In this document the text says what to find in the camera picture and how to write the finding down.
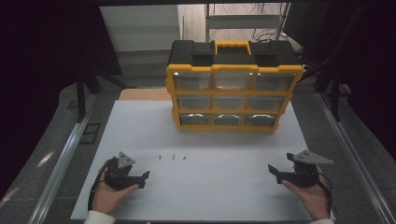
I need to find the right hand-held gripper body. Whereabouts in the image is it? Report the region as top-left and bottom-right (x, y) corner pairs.
(286, 149), (334, 189)

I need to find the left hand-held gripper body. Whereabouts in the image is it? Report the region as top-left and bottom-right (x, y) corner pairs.
(104, 151), (138, 191)

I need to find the yellow black drawer organizer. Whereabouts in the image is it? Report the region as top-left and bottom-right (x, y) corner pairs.
(164, 39), (305, 133)

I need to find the person's right hand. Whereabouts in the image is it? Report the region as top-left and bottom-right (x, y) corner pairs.
(281, 164), (332, 221)

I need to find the person's left hand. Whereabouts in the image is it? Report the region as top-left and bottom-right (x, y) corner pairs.
(92, 158), (140, 216)

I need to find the white table sheet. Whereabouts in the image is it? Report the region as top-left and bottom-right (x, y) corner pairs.
(70, 100), (336, 222)

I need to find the black stand pole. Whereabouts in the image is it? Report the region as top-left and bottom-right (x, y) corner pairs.
(330, 68), (342, 122)
(76, 71), (88, 124)

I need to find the black curtain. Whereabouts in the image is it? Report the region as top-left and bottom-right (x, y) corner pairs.
(286, 0), (396, 162)
(0, 0), (122, 200)

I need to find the white panel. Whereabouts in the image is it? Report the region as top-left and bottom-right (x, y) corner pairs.
(99, 4), (181, 52)

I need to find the white metal shelf stand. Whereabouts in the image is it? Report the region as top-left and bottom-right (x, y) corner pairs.
(205, 3), (290, 43)

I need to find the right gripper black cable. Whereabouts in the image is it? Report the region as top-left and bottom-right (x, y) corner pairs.
(317, 172), (333, 216)

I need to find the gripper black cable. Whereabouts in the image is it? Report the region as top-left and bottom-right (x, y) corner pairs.
(317, 172), (333, 216)
(88, 178), (106, 213)

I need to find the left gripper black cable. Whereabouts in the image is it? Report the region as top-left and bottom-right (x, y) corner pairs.
(88, 178), (106, 213)

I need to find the metal rail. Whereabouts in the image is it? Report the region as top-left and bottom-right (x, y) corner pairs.
(27, 92), (97, 224)
(314, 91), (396, 224)

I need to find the bundle of black cables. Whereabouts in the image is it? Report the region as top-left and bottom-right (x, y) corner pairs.
(251, 27), (283, 43)

